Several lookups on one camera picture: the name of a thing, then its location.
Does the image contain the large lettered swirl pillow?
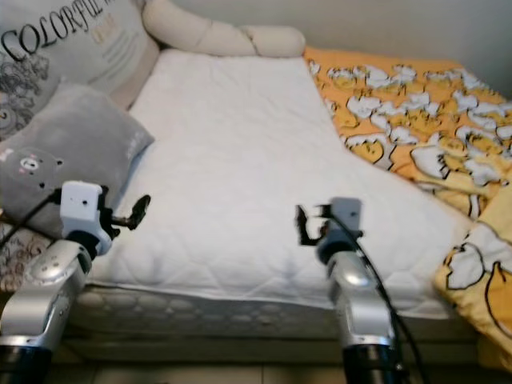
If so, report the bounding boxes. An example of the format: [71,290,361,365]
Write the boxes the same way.
[0,0,162,143]

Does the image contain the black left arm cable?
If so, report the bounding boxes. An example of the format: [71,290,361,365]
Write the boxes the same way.
[0,189,65,250]

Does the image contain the grey bear face pillow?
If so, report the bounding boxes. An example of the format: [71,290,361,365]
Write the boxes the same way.
[0,80,155,241]

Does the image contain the beige braided cushion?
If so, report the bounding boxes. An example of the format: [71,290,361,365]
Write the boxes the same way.
[142,0,307,59]

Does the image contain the grey patterned mattress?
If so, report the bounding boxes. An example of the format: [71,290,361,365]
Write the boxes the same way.
[0,276,482,346]

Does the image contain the grey swirl patterned sheet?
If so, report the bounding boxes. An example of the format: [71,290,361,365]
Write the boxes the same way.
[0,228,55,294]

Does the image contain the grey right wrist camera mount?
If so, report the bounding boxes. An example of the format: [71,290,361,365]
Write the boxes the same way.
[326,197,364,250]

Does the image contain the orange yellow cartoon blanket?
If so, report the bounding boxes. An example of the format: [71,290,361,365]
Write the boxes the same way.
[303,46,512,362]

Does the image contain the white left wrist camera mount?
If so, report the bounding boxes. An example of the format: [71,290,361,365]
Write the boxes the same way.
[59,180,107,257]

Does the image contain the white quilted mattress pad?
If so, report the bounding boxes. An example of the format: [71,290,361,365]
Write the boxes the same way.
[86,48,474,319]

